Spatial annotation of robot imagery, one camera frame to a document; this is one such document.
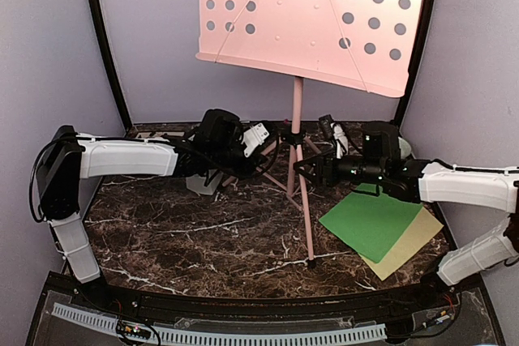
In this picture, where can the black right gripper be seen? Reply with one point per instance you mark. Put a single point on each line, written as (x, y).
(322, 160)

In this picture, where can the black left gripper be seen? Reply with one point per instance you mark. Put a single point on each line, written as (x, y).
(242, 171)

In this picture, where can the green paper sheet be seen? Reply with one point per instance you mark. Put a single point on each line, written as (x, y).
(369, 221)

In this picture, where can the yellow paper sheet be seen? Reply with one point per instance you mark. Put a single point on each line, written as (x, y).
(420, 231)

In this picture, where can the pink music stand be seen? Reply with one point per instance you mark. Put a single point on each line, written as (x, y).
(370, 45)

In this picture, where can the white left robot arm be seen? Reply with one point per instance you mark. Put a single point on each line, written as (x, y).
(220, 145)

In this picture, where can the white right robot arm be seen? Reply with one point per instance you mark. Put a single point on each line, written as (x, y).
(431, 181)

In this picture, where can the white metronome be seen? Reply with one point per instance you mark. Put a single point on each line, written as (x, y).
(204, 185)

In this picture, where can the floral patterned coaster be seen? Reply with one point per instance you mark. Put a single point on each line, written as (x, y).
(159, 134)

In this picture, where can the pale green bowl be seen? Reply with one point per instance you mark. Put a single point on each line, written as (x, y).
(405, 148)

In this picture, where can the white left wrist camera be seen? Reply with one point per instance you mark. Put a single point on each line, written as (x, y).
(254, 137)

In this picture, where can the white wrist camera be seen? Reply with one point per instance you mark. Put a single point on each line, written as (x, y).
(334, 133)
(254, 137)

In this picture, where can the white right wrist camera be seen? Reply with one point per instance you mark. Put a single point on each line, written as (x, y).
(334, 133)

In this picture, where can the black front rail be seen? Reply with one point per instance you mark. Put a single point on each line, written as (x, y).
(391, 304)

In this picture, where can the grey cable duct strip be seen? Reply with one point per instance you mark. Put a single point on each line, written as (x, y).
(200, 332)

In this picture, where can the black left frame post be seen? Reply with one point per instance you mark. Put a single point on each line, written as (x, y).
(109, 63)

